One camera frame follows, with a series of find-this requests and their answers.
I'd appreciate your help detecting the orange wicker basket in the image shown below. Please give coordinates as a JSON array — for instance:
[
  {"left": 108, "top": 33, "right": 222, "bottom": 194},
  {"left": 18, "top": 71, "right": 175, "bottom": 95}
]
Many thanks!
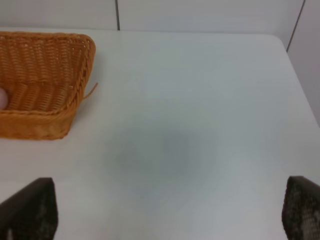
[{"left": 0, "top": 31, "right": 96, "bottom": 140}]

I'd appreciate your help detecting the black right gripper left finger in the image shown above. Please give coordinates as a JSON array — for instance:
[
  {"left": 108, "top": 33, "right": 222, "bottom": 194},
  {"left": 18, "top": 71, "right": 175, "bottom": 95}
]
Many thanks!
[{"left": 0, "top": 177, "right": 58, "bottom": 240}]

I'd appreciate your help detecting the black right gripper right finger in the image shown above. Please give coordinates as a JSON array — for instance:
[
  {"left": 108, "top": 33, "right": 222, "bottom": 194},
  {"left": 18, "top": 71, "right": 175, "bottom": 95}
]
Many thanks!
[{"left": 282, "top": 176, "right": 320, "bottom": 240}]

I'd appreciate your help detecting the pink peach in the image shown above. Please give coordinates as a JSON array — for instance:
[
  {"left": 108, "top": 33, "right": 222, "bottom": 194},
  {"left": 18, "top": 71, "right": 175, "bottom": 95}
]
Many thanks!
[{"left": 0, "top": 88, "right": 9, "bottom": 110}]

